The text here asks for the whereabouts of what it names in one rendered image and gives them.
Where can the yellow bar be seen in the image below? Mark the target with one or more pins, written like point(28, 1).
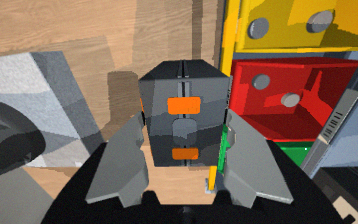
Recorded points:
point(231, 16)

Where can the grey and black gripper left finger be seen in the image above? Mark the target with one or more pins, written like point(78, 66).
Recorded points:
point(112, 178)

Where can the green open bin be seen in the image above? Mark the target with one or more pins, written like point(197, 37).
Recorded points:
point(297, 155)

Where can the yellow open bin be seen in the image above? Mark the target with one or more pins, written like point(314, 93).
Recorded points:
point(287, 26)

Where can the red bin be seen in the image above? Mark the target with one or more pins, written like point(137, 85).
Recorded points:
point(318, 87)

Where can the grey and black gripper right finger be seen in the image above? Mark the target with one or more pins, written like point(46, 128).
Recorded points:
point(261, 176)

